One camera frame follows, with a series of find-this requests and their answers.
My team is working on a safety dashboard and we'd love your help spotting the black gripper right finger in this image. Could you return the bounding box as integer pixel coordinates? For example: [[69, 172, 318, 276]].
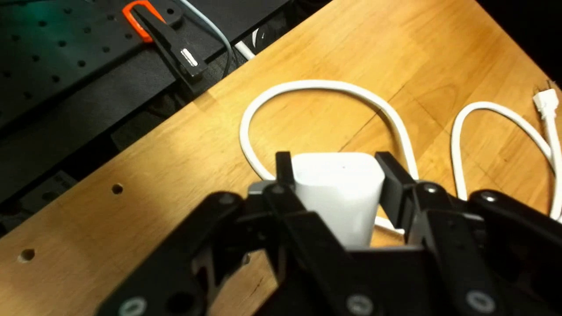
[[374, 151, 417, 230]]

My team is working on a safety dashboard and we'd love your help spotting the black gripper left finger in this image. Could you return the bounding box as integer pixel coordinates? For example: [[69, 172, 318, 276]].
[[274, 151, 301, 206]]

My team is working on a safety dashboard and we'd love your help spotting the white charger head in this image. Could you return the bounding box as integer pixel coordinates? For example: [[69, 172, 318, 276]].
[[292, 153, 385, 250]]

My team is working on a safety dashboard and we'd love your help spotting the orange black clamp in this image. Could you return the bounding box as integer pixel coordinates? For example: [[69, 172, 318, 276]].
[[122, 0, 202, 85]]

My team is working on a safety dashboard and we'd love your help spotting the black perforated breadboard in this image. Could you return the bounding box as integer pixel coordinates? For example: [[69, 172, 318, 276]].
[[0, 0, 290, 204]]

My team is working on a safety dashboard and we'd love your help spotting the white power strip cord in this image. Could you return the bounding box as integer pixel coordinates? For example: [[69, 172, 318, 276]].
[[237, 79, 562, 236]]

